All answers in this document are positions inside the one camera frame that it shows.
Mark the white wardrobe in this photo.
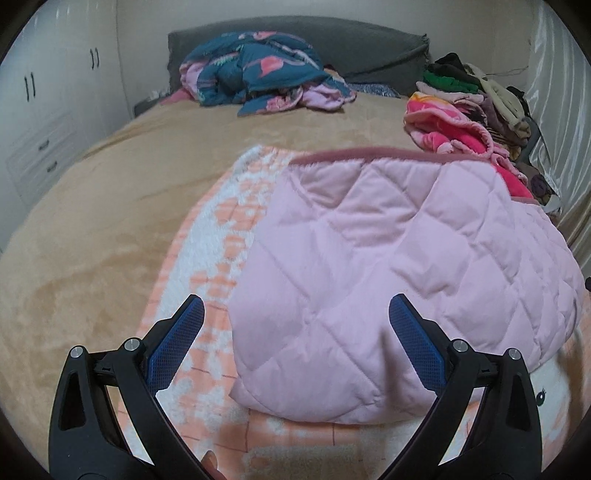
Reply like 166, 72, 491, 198
0, 0, 132, 208

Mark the orange white checked blanket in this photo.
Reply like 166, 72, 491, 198
117, 144, 587, 480

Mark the pink quilted jacket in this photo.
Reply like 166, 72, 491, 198
228, 147, 587, 423

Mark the pink fleece robe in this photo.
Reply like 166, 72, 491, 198
404, 91, 539, 199

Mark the tan bed blanket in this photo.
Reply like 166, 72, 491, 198
0, 90, 591, 462

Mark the grey bed headboard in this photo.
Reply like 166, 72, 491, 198
167, 16, 430, 93

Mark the blue patterned cloth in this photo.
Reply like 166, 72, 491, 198
346, 81, 402, 98

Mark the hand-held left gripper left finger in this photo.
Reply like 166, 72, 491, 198
48, 295, 208, 480

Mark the pile of folded clothes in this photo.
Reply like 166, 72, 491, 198
416, 52, 561, 208

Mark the person's left hand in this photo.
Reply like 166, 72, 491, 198
201, 452, 227, 480

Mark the teal flamingo print quilt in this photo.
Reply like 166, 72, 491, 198
179, 30, 357, 117

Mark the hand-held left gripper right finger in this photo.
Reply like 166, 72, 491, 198
383, 294, 543, 480

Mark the white satin curtain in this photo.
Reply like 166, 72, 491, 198
524, 4, 591, 259

